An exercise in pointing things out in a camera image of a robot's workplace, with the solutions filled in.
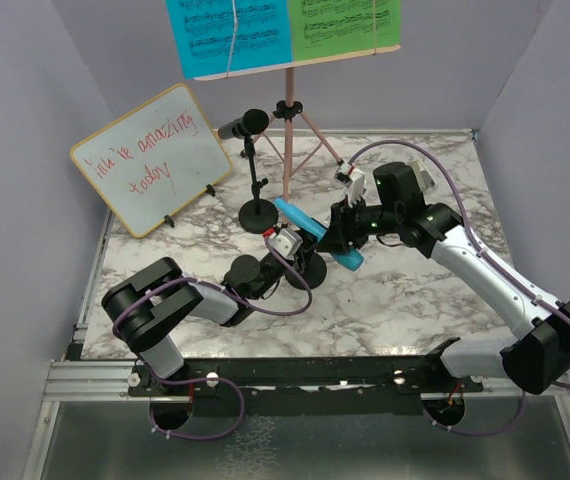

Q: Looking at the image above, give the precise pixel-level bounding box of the green sheet music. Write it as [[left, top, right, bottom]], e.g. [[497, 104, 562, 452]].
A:
[[288, 0, 401, 62]]

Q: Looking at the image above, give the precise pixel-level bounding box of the black microphone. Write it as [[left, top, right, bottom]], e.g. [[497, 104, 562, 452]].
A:
[[217, 109, 270, 140]]

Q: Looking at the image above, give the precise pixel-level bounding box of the grey eraser block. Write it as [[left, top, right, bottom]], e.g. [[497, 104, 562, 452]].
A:
[[409, 160, 436, 192]]

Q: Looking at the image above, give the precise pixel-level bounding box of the black mic stand front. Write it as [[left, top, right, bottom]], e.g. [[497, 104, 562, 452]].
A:
[[287, 250, 327, 290]]

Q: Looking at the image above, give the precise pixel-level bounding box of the pink music stand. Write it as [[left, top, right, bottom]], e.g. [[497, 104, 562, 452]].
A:
[[198, 45, 401, 197]]

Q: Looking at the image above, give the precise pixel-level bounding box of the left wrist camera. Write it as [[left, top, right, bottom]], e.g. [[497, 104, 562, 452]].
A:
[[263, 228, 303, 261]]

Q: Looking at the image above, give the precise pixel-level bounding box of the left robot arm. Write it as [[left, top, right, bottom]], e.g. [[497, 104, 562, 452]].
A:
[[101, 228, 326, 395]]

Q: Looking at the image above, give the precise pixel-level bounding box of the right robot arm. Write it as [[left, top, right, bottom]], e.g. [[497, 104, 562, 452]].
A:
[[319, 162, 570, 394]]

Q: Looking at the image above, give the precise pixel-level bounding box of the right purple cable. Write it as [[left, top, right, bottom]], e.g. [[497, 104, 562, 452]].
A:
[[347, 139, 570, 437]]

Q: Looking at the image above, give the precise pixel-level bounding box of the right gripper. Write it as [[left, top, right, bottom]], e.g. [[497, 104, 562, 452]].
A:
[[317, 192, 401, 254]]

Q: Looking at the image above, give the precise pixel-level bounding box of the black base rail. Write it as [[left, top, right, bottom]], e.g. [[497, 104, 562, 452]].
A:
[[128, 354, 483, 416]]

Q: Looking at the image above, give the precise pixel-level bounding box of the yellow framed whiteboard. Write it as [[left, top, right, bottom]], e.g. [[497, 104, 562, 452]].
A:
[[70, 84, 232, 238]]

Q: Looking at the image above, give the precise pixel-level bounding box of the blue toy microphone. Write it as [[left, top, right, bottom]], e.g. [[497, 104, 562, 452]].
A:
[[275, 197, 364, 271]]

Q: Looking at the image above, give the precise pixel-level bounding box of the blue sheet music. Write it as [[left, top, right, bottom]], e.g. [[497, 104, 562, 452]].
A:
[[166, 0, 293, 79]]

